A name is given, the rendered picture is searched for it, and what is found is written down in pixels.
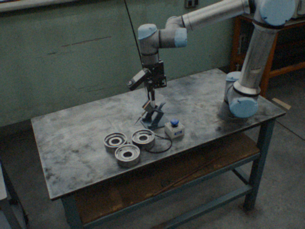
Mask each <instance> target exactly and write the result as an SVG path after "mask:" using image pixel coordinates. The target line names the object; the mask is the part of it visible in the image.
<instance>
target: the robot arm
mask: <svg viewBox="0 0 305 229"><path fill-rule="evenodd" d="M294 11H295V0H224V1H221V2H219V3H216V4H214V5H211V6H207V7H204V8H202V9H199V10H196V11H193V12H190V13H188V14H185V15H183V16H180V17H175V16H174V17H170V18H169V19H168V20H167V23H166V25H165V30H158V29H157V27H156V25H154V24H145V25H142V26H140V27H139V29H138V34H139V43H140V50H141V51H140V54H141V61H142V66H143V69H142V70H141V71H140V72H138V73H137V74H136V75H135V76H134V77H133V78H132V79H131V80H130V81H128V82H127V83H126V85H127V87H128V88H129V89H130V90H131V91H133V90H134V89H135V88H137V87H138V86H139V85H140V84H141V83H142V82H144V88H145V93H146V96H147V99H149V100H150V105H151V106H152V108H154V107H155V104H156V103H157V102H158V101H160V100H162V99H163V95H161V94H159V90H156V88H164V87H167V81H166V75H165V74H164V63H163V61H162V60H161V59H160V57H159V49H161V48H180V47H185V46H187V33H188V32H191V31H194V30H197V29H200V28H203V27H206V26H208V25H211V24H214V23H217V22H220V21H223V20H226V19H229V18H231V17H234V16H239V15H242V14H244V13H247V14H252V13H254V17H253V24H254V25H255V29H254V32H253V35H252V38H251V42H250V45H249V48H248V51H247V54H246V58H245V61H244V64H243V67H242V70H241V72H230V73H228V74H227V77H226V85H225V93H224V101H223V103H222V105H221V107H220V109H219V116H220V117H221V118H222V119H224V120H225V121H228V122H232V123H240V122H244V121H245V120H247V119H248V117H250V116H252V115H254V114H255V113H256V112H257V110H258V102H257V99H258V96H259V93H260V91H261V90H260V88H259V83H260V80H261V78H262V75H263V72H264V69H265V66H266V63H267V61H268V58H269V55H270V51H271V48H272V46H273V43H274V40H275V37H276V35H277V33H278V32H279V31H281V30H283V28H284V26H285V23H286V22H287V21H289V20H290V18H291V17H292V15H293V13H294ZM164 79H165V81H166V84H165V82H164V81H163V80H164Z"/></svg>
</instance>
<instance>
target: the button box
mask: <svg viewBox="0 0 305 229"><path fill-rule="evenodd" d="M165 132H166V133H167V134H168V135H169V137H170V138H171V139H174V138H176V137H179V136H182V135H185V127H184V126H183V125H182V124H181V123H180V122H179V123H178V124H176V125H173V124H171V122H168V123H165Z"/></svg>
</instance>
